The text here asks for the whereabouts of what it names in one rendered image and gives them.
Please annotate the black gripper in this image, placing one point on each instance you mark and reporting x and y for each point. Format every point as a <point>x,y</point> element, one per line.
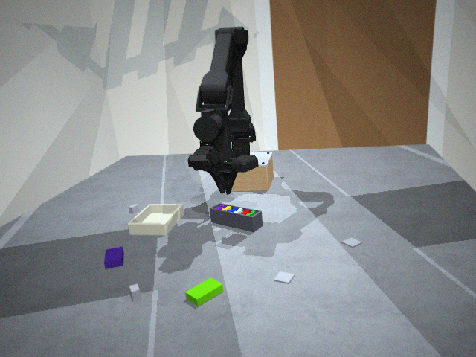
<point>225,172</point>

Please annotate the green rectangular block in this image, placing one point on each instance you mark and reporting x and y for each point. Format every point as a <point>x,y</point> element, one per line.
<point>204,292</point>

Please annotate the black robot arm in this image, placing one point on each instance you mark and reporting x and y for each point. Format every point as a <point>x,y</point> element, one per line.
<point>221,90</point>

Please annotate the white rectangular tray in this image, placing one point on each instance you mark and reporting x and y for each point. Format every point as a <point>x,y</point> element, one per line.
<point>156,219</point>

